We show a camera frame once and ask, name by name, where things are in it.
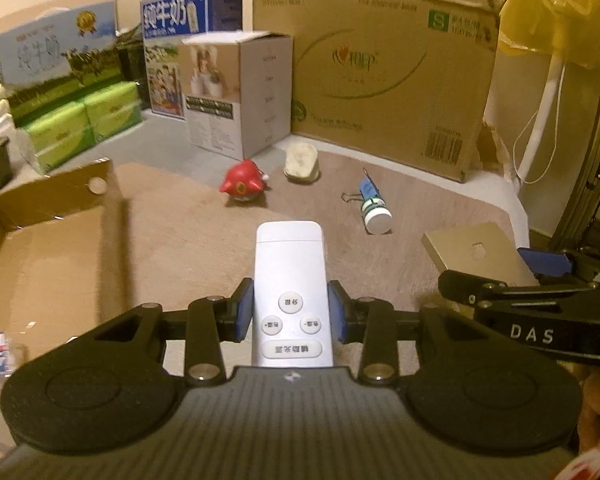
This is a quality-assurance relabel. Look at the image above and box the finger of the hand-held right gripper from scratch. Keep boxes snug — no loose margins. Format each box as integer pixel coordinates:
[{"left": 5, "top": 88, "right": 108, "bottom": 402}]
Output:
[
  {"left": 437, "top": 269, "right": 600, "bottom": 312},
  {"left": 517, "top": 246, "right": 600, "bottom": 278}
]

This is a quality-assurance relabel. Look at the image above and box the green tissue pack bundle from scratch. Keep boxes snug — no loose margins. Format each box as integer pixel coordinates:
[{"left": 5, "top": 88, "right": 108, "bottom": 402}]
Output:
[{"left": 17, "top": 81, "right": 144, "bottom": 174}]

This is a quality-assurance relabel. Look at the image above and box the yellow plastic cover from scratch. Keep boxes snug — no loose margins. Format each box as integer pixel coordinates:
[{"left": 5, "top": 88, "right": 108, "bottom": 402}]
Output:
[{"left": 497, "top": 0, "right": 600, "bottom": 70}]

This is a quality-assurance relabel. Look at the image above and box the white standing fan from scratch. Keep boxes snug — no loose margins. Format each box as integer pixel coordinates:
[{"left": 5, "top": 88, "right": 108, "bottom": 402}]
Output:
[{"left": 516, "top": 56, "right": 567, "bottom": 187}]

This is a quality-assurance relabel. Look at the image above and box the crumpled brown paper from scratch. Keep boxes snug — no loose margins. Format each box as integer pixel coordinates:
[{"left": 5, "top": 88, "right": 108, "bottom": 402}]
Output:
[{"left": 474, "top": 119, "right": 512, "bottom": 182}]

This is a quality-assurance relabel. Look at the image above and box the red round toy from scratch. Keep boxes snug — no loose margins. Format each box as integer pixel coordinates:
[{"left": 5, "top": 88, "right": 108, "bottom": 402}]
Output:
[{"left": 219, "top": 158, "right": 272, "bottom": 202}]

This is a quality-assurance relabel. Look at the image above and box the dark blue milk carton box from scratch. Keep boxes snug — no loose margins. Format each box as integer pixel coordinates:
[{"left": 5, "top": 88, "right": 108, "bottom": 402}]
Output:
[{"left": 139, "top": 0, "right": 244, "bottom": 121}]

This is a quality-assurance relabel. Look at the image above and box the person's right hand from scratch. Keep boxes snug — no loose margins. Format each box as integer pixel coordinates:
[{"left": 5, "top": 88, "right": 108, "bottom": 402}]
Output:
[{"left": 579, "top": 374, "right": 600, "bottom": 462}]

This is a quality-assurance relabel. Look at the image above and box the white bottle with green band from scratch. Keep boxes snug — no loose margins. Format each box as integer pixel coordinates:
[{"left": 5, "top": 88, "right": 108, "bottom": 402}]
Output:
[{"left": 359, "top": 194, "right": 394, "bottom": 237}]

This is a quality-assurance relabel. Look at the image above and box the yellow covered standing fan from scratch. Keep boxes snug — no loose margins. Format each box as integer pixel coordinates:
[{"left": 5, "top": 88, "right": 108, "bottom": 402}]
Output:
[{"left": 549, "top": 0, "right": 600, "bottom": 283}]

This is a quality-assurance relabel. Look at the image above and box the gold square plate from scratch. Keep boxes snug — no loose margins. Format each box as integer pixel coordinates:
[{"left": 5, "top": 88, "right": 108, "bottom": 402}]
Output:
[{"left": 421, "top": 221, "right": 539, "bottom": 307}]

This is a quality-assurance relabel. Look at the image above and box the red and white clothing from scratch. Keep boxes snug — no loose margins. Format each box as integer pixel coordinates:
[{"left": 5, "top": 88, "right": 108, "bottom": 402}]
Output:
[{"left": 554, "top": 441, "right": 600, "bottom": 480}]

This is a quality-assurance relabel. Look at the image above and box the white remote control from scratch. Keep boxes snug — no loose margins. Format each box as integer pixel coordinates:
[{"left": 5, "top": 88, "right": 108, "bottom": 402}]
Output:
[{"left": 250, "top": 220, "right": 335, "bottom": 369}]

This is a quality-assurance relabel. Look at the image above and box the dark green box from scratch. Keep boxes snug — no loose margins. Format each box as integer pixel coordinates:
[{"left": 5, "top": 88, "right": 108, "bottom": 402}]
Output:
[{"left": 116, "top": 29, "right": 149, "bottom": 82}]

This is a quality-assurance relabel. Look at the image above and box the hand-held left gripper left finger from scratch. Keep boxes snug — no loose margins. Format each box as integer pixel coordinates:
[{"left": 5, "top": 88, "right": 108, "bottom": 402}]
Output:
[{"left": 92, "top": 276, "right": 256, "bottom": 387}]

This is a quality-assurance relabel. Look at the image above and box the blue binder clip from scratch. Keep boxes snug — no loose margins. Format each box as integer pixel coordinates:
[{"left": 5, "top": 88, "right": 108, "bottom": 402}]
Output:
[{"left": 342, "top": 167, "right": 382, "bottom": 207}]

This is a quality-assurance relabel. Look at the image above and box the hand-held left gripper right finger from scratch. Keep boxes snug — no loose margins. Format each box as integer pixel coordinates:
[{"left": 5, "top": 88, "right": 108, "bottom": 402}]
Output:
[{"left": 326, "top": 279, "right": 488, "bottom": 387}]

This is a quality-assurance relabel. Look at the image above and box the white fused plug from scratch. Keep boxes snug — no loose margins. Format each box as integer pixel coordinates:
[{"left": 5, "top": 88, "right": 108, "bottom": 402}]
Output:
[{"left": 283, "top": 141, "right": 322, "bottom": 184}]

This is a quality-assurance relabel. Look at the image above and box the white product box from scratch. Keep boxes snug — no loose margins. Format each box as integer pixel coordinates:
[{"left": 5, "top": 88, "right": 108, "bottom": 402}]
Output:
[{"left": 181, "top": 30, "right": 294, "bottom": 161}]

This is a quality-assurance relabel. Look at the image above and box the large brown cardboard box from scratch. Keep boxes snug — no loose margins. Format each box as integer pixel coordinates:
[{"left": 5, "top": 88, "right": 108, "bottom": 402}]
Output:
[{"left": 252, "top": 0, "right": 502, "bottom": 184}]

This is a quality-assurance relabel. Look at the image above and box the white fan cable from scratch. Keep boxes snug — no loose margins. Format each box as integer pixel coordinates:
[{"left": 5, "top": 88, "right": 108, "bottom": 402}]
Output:
[{"left": 510, "top": 72, "right": 567, "bottom": 186}]

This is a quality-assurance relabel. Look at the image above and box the shallow cardboard tray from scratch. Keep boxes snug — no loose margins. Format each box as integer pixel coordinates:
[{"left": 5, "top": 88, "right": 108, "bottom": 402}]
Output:
[{"left": 0, "top": 159, "right": 128, "bottom": 453}]

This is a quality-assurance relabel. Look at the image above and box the light blue milk gift box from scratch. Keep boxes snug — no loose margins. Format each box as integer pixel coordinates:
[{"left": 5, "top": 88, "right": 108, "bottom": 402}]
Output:
[{"left": 0, "top": 2, "right": 124, "bottom": 117}]

